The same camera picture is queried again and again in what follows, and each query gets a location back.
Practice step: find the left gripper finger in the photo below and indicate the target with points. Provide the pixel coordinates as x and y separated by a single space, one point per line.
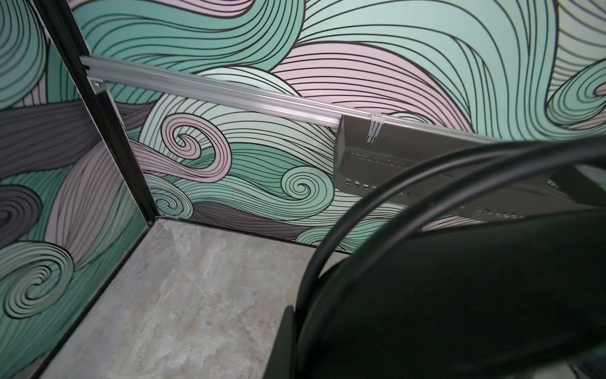
282 361

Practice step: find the black blue headphones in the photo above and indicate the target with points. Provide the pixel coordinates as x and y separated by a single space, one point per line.
478 301

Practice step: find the black perforated wall tray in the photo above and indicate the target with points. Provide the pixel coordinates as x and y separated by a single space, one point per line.
408 164

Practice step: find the aluminium rail back wall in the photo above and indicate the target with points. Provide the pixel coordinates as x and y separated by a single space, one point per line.
219 92

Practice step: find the black frame post left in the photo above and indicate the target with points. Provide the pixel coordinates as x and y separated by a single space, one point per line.
65 34

